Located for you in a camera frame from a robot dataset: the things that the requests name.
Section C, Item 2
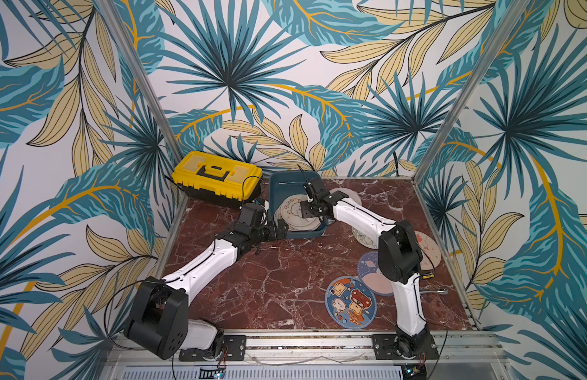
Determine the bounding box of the teal plastic storage tray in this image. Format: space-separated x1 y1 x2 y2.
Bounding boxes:
269 171 327 239

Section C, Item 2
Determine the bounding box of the left aluminium corner post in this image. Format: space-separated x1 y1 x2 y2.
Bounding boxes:
96 0 183 162

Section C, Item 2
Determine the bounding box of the aluminium corner post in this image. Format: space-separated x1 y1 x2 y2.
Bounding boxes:
412 0 530 185
96 0 183 162

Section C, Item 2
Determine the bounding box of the green sketch round coaster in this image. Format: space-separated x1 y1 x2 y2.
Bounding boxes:
351 227 378 250

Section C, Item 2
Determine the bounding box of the yellow black toolbox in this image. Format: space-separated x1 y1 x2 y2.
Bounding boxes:
171 151 263 209

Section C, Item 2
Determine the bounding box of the blue cartoon toast coaster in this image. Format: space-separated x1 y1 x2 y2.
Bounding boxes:
324 276 377 330

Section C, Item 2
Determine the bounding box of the pink kitty round coaster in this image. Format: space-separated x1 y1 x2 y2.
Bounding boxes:
342 188 362 206

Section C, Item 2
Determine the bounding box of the purple bunny round coaster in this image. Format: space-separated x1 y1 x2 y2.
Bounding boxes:
357 251 393 297

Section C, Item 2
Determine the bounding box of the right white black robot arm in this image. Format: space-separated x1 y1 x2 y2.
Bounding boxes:
301 177 431 359

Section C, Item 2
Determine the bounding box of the white animal round coaster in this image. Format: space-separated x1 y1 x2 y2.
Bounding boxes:
274 195 321 232

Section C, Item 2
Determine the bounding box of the pink bow bear coaster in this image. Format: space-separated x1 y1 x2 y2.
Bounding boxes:
415 231 442 271

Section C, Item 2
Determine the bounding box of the aluminium front frame rail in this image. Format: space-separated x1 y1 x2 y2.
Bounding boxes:
100 330 514 379

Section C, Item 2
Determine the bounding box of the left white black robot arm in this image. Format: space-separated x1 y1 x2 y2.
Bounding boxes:
123 203 288 359

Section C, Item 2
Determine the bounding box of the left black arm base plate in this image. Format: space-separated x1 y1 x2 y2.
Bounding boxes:
178 334 247 362

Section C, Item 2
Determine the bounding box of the right aluminium corner post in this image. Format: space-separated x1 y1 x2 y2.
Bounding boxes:
412 0 530 185

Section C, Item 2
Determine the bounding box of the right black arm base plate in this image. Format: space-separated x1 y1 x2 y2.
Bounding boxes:
371 334 438 360

